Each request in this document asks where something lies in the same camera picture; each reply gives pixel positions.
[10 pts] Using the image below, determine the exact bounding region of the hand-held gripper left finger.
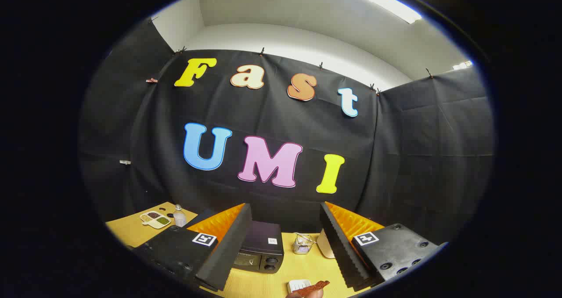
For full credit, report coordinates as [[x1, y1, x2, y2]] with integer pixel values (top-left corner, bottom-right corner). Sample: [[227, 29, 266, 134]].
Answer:
[[132, 203, 253, 292]]

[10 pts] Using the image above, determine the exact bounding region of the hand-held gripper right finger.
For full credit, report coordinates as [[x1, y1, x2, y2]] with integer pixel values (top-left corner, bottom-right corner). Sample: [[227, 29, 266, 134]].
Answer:
[[319, 201, 449, 292]]

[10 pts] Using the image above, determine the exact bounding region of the black toaster oven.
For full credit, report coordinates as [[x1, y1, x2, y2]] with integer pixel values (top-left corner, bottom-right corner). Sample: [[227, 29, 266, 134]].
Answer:
[[232, 220, 285, 274]]

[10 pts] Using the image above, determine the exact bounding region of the reddish meat strip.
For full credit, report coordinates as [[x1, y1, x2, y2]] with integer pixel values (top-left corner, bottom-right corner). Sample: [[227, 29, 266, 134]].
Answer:
[[292, 280, 331, 297]]

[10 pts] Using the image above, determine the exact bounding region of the white slot toaster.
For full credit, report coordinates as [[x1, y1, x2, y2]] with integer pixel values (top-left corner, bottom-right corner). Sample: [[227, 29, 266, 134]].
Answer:
[[316, 229, 336, 259]]

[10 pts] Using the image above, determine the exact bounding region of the small clear bottle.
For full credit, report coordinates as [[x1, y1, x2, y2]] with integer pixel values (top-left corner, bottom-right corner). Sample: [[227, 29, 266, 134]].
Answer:
[[173, 204, 188, 228]]

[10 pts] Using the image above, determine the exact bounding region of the white rectangular dish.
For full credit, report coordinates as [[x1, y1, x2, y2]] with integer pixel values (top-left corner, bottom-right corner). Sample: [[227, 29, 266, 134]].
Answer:
[[287, 279, 312, 294]]

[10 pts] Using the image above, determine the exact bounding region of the divided snack tray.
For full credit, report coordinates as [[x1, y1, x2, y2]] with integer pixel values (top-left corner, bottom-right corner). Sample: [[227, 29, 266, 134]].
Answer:
[[140, 210, 172, 230]]

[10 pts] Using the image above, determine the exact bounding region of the small wire basket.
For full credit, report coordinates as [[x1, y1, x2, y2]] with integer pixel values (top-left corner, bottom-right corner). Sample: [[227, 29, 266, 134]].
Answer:
[[292, 233, 315, 255]]

